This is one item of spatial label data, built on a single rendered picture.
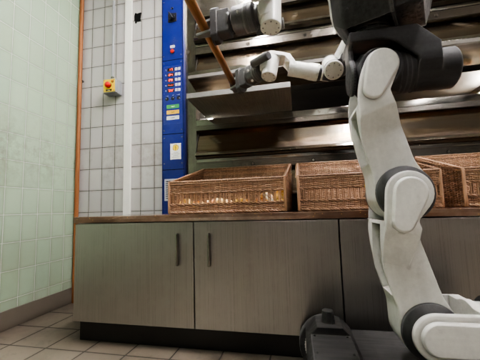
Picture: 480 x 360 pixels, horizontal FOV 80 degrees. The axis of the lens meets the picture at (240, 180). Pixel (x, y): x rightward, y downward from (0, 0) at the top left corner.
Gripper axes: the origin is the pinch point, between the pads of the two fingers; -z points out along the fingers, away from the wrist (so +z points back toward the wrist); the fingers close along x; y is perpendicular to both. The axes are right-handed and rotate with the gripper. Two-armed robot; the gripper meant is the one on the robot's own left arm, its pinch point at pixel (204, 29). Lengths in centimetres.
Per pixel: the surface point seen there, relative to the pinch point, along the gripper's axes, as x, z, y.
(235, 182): 50, -3, 35
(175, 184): 49, -32, 32
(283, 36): -46, 14, 87
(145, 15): -77, -81, 76
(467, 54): -16, 109, 92
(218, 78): -18, -24, 71
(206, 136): 14, -39, 83
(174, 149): 22, -59, 76
